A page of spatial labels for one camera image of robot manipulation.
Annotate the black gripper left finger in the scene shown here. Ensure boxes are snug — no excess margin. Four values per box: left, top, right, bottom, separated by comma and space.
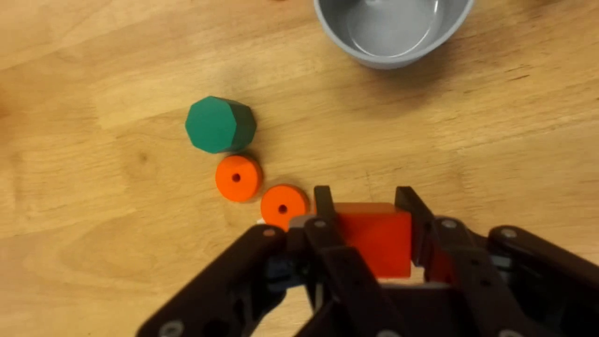
315, 185, 341, 247

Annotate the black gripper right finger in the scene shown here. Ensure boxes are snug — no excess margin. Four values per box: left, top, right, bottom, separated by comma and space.
395, 185, 436, 266

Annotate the red cube block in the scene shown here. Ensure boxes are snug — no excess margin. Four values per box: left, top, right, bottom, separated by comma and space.
335, 202, 412, 279

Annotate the grey measuring cup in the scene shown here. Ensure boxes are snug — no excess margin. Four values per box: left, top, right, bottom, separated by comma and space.
313, 0, 476, 69

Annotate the orange disc beside red cube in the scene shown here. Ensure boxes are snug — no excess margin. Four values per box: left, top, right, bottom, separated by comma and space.
260, 183, 311, 230

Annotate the orange disc below green block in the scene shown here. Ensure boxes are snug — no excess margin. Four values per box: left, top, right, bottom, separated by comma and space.
215, 155, 262, 202

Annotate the green octagonal block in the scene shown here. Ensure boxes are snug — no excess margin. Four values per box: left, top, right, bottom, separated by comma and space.
185, 95, 257, 153

